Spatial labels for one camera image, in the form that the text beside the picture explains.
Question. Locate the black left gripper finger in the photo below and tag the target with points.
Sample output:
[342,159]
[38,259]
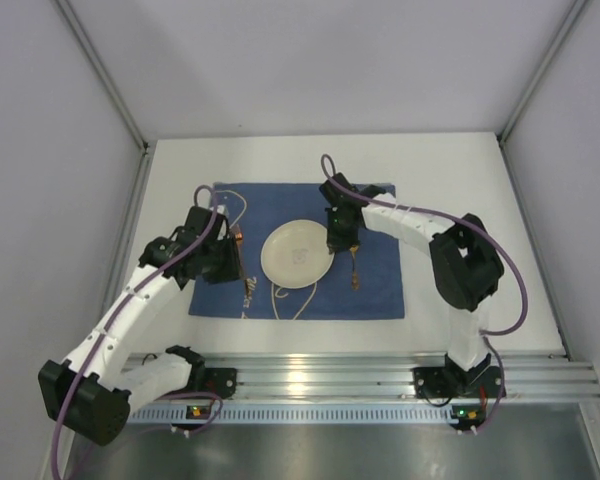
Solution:
[234,264]
[218,275]

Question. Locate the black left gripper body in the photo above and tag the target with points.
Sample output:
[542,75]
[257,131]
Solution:
[232,259]

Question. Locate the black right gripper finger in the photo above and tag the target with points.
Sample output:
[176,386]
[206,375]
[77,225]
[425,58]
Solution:
[349,241]
[333,240]

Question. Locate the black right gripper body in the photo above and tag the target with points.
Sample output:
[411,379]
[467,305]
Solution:
[342,242]

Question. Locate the copper spoon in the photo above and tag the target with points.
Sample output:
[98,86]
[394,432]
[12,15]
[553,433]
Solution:
[355,283]

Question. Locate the copper fork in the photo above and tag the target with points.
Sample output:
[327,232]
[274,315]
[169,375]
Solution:
[241,240]

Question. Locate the white paper plate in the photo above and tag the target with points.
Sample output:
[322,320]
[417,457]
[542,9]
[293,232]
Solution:
[295,255]

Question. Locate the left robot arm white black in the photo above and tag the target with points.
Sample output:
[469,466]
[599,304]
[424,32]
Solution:
[90,392]

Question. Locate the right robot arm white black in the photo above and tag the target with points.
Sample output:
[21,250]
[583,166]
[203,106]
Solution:
[465,266]

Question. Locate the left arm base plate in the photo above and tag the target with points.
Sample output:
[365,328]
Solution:
[220,381]

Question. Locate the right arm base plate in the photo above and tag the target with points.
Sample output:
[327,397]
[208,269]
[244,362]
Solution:
[442,383]

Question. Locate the slotted cable duct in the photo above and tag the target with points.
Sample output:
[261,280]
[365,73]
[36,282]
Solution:
[274,414]

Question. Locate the aluminium frame rail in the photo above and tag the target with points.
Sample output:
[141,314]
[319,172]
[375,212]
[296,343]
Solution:
[389,378]

